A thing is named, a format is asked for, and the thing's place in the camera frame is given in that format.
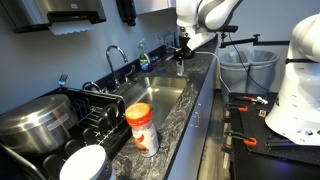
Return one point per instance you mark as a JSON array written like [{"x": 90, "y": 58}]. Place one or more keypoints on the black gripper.
[{"x": 186, "y": 48}]

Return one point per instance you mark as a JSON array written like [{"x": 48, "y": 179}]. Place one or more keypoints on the clear hand sanitizer pump bottle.
[{"x": 180, "y": 69}]

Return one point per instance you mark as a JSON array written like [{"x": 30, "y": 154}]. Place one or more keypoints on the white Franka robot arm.
[{"x": 296, "y": 100}]

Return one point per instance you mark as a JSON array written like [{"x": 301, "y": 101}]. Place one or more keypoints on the green dish soap bottle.
[{"x": 144, "y": 61}]

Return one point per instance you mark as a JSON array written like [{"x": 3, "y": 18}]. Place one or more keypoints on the stainless steel sink basin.
[{"x": 156, "y": 96}]

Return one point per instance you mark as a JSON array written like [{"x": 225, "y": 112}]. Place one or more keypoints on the grey trash can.
[
  {"x": 263, "y": 70},
  {"x": 233, "y": 73}
]

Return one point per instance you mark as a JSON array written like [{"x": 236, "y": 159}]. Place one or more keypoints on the grey trash bin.
[{"x": 245, "y": 68}]

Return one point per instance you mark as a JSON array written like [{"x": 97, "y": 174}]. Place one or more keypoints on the tall chrome gooseneck faucet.
[{"x": 111, "y": 66}]

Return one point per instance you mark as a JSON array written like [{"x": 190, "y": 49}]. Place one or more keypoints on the orange-tipped black clamp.
[
  {"x": 238, "y": 107},
  {"x": 246, "y": 140}
]

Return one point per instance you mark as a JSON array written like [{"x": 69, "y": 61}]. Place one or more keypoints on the orange-lid creamer container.
[{"x": 145, "y": 133}]

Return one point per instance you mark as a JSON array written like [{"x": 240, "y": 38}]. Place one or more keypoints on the white counter cabinet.
[{"x": 190, "y": 143}]

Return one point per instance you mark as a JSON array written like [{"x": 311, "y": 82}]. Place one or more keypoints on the small chrome faucet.
[{"x": 91, "y": 85}]

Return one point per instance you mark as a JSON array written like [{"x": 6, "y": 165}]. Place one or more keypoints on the black cup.
[
  {"x": 53, "y": 165},
  {"x": 108, "y": 116},
  {"x": 89, "y": 136}
]

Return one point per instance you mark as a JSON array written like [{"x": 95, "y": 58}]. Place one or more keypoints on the black dish rack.
[{"x": 90, "y": 106}]

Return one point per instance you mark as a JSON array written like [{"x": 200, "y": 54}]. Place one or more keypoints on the black robot cart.
[{"x": 253, "y": 166}]

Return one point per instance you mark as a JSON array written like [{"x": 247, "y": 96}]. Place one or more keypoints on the paper towel dispenser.
[{"x": 33, "y": 13}]

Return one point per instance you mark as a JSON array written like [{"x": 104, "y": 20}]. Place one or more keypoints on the stainless steel pot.
[{"x": 33, "y": 123}]

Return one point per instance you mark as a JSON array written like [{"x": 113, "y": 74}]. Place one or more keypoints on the white wall cabinet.
[{"x": 156, "y": 5}]

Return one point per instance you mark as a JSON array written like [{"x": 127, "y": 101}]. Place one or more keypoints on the black stereo camera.
[{"x": 231, "y": 28}]

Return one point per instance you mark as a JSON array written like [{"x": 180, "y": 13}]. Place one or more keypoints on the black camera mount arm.
[{"x": 246, "y": 41}]

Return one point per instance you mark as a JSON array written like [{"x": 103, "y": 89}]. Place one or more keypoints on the black wall soap dispenser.
[{"x": 127, "y": 11}]

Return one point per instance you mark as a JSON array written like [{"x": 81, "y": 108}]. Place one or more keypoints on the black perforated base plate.
[{"x": 256, "y": 133}]

